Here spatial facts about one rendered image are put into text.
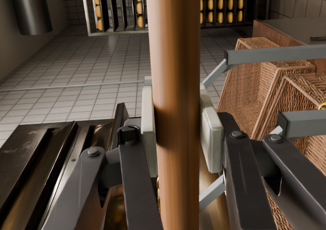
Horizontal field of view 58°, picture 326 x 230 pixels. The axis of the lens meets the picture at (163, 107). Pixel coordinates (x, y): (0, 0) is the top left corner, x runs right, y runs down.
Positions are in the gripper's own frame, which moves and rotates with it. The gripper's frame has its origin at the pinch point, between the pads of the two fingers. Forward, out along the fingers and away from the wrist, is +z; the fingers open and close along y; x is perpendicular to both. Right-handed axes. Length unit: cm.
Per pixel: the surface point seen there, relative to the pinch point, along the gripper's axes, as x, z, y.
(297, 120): -19.3, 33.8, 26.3
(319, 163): -62, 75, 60
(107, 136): -75, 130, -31
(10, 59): -63, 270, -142
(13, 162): -77, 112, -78
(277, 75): -30, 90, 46
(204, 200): -39, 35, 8
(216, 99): -76, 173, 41
